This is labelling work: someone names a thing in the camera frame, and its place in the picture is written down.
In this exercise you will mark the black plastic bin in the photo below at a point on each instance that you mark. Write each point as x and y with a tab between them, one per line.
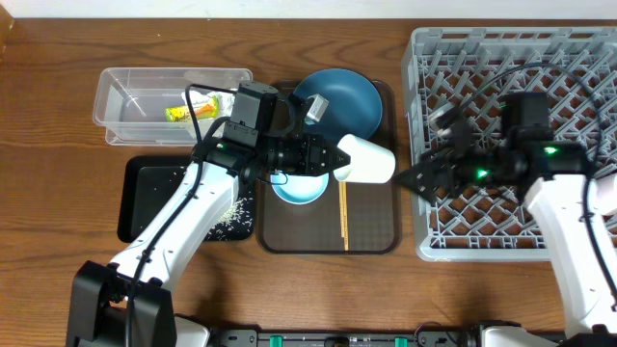
149	182

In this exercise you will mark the white tissue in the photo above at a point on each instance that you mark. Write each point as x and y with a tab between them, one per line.
225	99

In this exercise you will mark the wooden chopstick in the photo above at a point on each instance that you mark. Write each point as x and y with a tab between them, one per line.
346	238
342	207

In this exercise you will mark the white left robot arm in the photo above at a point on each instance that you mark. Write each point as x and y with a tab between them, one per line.
128	302

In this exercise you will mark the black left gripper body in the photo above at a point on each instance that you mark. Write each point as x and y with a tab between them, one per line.
308	158

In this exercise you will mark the yellow green snack wrapper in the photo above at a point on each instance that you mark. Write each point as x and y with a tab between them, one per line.
190	112

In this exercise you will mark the brown serving tray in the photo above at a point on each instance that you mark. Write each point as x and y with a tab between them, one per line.
311	224

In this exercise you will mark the light blue bowl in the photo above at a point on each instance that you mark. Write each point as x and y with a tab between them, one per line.
296	189

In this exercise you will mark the pink cup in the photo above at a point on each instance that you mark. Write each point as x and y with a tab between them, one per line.
606	195

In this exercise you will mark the wooden chopstick left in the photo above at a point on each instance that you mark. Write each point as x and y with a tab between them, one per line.
342	207

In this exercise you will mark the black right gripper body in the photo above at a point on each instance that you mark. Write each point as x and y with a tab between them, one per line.
476	169

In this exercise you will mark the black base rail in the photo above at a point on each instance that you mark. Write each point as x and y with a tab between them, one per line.
313	338

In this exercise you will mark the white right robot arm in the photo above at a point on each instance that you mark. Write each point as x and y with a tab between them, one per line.
555	182

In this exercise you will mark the clear plastic bin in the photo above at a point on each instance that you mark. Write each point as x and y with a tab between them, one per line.
130	102

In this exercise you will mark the dark blue plate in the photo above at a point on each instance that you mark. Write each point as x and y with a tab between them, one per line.
355	105

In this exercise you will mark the grey dishwasher rack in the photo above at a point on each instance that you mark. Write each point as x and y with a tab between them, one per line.
574	66

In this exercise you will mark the white cup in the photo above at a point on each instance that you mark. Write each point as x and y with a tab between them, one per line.
369	163

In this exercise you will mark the wooden chopstick right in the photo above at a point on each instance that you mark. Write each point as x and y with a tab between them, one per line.
346	238

